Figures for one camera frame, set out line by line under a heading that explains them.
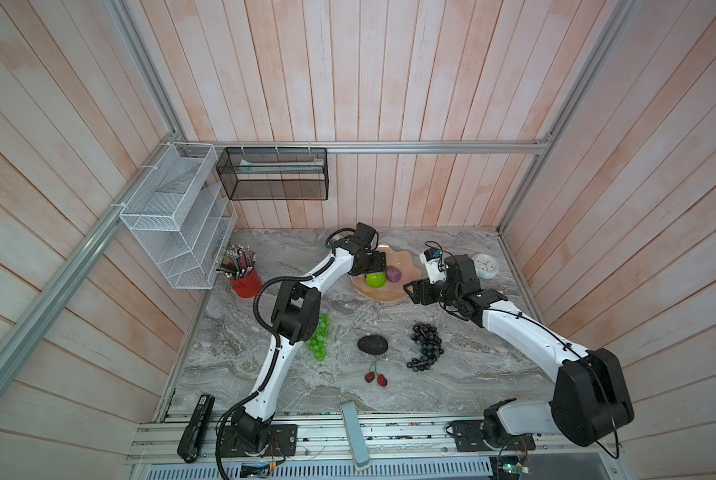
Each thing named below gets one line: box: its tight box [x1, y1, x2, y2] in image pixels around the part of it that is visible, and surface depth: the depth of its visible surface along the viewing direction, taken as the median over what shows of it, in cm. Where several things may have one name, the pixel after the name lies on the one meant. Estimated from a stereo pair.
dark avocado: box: [357, 335, 389, 355], surface depth 87 cm
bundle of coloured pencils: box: [215, 244, 257, 280], surface depth 93 cm
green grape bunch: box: [306, 313, 330, 362], surface depth 87 cm
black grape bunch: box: [406, 322, 444, 372], surface depth 87 cm
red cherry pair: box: [364, 358, 388, 387], surface depth 85 cm
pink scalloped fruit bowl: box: [350, 244, 421, 302], surface depth 103 cm
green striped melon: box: [365, 272, 387, 289], surface depth 100 cm
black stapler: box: [177, 395, 216, 463], surface depth 75 cm
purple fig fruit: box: [386, 266, 402, 283], surface depth 103 cm
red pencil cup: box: [230, 268, 262, 299], surface depth 95 cm
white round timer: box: [471, 253, 500, 280], surface depth 109 cm
